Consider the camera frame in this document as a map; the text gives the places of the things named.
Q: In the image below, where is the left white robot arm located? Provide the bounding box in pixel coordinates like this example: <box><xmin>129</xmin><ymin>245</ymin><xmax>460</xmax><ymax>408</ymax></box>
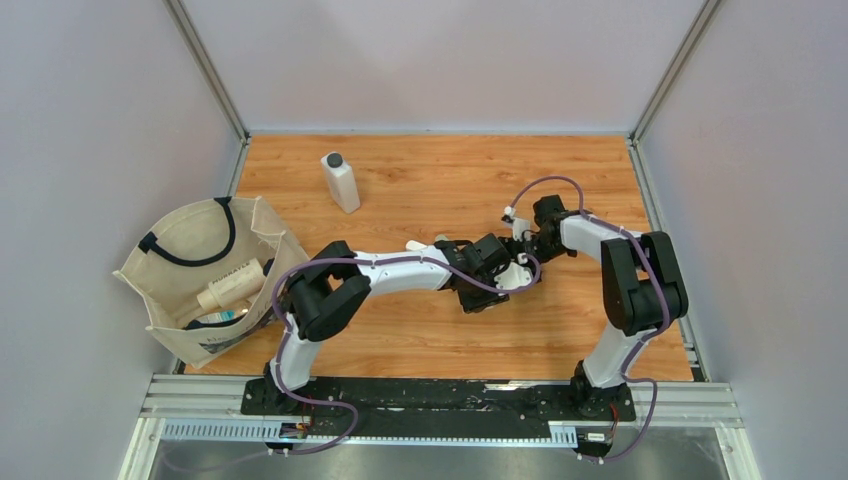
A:
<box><xmin>266</xmin><ymin>234</ymin><xmax>533</xmax><ymax>415</ymax></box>

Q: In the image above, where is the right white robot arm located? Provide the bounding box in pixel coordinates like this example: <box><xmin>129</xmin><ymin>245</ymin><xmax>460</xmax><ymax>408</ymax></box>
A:
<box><xmin>502</xmin><ymin>195</ymin><xmax>688</xmax><ymax>419</ymax></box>

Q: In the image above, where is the white bottle black cap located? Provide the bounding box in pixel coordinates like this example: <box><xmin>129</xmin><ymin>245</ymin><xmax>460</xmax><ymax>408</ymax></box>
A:
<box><xmin>321</xmin><ymin>152</ymin><xmax>361</xmax><ymax>214</ymax></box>

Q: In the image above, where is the cream tube in bag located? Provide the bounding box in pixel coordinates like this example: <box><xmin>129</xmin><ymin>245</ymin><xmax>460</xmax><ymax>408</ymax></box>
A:
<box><xmin>196</xmin><ymin>258</ymin><xmax>266</xmax><ymax>312</ymax></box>

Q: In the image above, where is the beige canvas tote bag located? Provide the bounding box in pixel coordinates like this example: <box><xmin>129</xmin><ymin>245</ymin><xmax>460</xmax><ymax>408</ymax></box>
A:
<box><xmin>114</xmin><ymin>197</ymin><xmax>308</xmax><ymax>368</ymax></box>

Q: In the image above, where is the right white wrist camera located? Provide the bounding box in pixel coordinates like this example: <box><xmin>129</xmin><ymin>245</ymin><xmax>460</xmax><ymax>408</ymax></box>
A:
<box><xmin>501</xmin><ymin>206</ymin><xmax>533</xmax><ymax>242</ymax></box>

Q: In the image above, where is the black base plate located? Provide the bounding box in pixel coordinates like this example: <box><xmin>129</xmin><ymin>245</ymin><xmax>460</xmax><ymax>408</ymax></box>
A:
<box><xmin>240</xmin><ymin>376</ymin><xmax>636</xmax><ymax>445</ymax></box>

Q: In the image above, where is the grey slotted cable duct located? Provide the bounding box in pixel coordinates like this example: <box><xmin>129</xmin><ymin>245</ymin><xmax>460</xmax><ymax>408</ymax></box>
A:
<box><xmin>160</xmin><ymin>423</ymin><xmax>579</xmax><ymax>448</ymax></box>

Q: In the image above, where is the aluminium frame rail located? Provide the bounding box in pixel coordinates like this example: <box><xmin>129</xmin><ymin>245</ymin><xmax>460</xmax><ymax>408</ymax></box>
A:
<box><xmin>163</xmin><ymin>0</ymin><xmax>251</xmax><ymax>145</ymax></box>

